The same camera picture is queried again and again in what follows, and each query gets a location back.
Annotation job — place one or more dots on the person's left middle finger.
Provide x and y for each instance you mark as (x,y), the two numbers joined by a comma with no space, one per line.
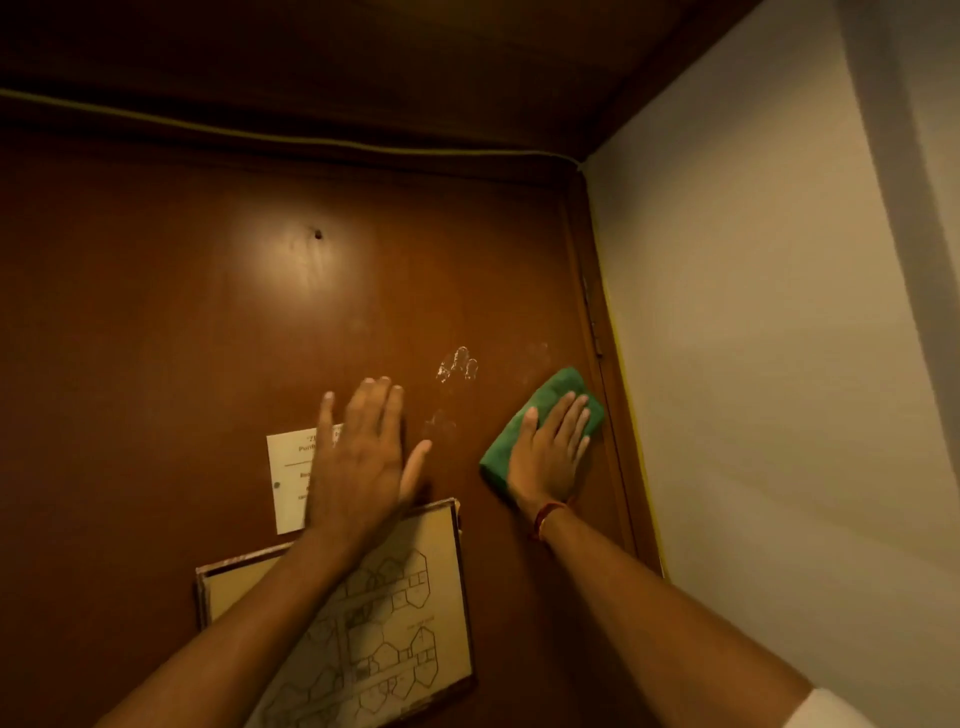
(379,412)

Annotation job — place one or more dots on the white shirt sleeve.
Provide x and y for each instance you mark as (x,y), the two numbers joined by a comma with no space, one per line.
(825,712)

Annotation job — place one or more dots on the red thread wristband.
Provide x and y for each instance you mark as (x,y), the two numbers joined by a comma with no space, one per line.
(546,517)

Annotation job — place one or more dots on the person's left thumb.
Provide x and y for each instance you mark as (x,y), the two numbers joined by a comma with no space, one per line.
(416,469)

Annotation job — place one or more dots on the person's right hand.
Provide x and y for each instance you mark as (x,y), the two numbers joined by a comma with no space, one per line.
(546,465)

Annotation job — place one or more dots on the person's right forearm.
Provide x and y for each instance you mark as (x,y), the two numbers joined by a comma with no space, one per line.
(652,630)

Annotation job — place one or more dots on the person's right little finger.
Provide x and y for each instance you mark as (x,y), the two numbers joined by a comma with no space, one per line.
(582,451)

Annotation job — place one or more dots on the brown wooden door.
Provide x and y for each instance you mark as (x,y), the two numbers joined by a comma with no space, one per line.
(165,315)

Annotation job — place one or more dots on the green cleaning cloth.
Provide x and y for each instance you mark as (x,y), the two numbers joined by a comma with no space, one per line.
(551,391)

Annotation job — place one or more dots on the person's left forearm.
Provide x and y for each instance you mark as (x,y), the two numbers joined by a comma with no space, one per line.
(232,637)

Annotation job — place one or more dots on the person's left hand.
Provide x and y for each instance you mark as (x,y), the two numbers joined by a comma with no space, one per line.
(352,472)

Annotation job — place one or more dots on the white paper notice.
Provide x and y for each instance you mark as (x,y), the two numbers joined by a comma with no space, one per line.
(289,480)

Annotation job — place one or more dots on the framed floor plan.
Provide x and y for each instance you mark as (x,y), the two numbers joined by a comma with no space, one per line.
(405,615)

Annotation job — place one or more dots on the person's right thumb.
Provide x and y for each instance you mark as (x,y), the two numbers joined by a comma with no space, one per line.
(528,433)

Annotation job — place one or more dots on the person's right middle finger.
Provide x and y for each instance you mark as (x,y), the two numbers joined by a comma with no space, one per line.
(574,422)

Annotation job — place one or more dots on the person's left little finger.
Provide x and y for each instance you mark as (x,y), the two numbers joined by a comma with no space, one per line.
(326,424)

